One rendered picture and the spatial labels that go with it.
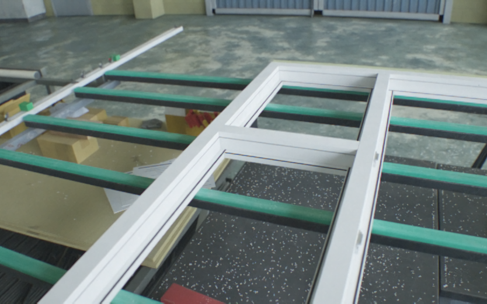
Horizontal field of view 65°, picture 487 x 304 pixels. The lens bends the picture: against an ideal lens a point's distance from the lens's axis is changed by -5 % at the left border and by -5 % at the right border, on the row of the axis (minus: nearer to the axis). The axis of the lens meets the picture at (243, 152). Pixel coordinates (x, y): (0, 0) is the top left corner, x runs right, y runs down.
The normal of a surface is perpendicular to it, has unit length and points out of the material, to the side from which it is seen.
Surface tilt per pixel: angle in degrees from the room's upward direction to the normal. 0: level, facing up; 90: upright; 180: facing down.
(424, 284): 0
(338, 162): 90
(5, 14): 90
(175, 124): 90
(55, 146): 90
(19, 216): 0
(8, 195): 0
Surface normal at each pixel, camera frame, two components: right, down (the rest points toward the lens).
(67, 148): -0.39, 0.49
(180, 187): 0.93, 0.14
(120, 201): -0.07, -0.86
